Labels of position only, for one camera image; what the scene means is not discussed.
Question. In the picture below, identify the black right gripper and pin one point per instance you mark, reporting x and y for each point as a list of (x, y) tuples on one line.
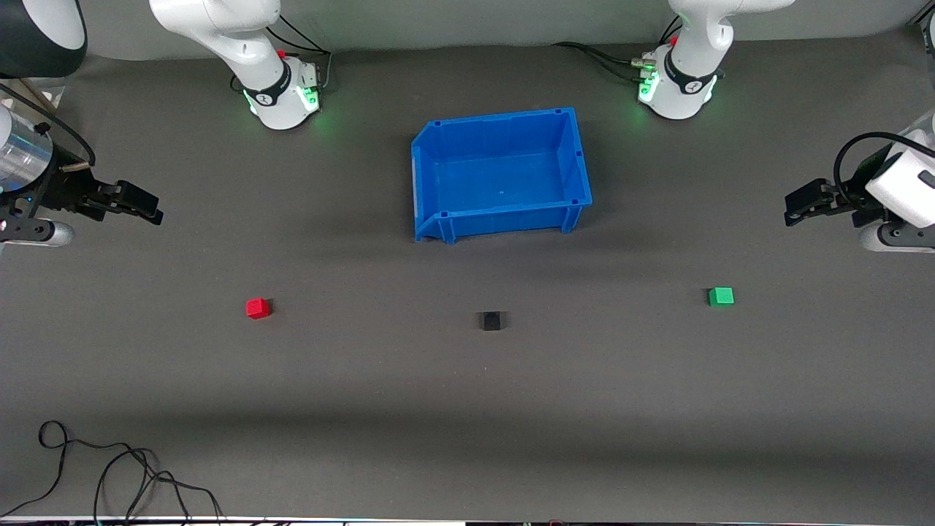
[(64, 191)]

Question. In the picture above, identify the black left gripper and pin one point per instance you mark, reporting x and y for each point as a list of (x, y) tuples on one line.
[(849, 196)]

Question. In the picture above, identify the green cube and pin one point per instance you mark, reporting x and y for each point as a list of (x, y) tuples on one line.
[(721, 296)]

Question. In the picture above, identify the red cube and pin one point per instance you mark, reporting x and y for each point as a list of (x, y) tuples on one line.
[(257, 308)]

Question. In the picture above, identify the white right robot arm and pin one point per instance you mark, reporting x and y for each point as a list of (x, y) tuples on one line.
[(241, 44)]

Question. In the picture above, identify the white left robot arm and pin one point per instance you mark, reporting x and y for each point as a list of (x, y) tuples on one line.
[(694, 80)]

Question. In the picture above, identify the black cube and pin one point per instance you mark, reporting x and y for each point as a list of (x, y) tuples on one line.
[(491, 321)]

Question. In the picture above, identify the blue plastic bin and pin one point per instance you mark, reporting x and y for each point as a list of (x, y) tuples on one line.
[(500, 179)]

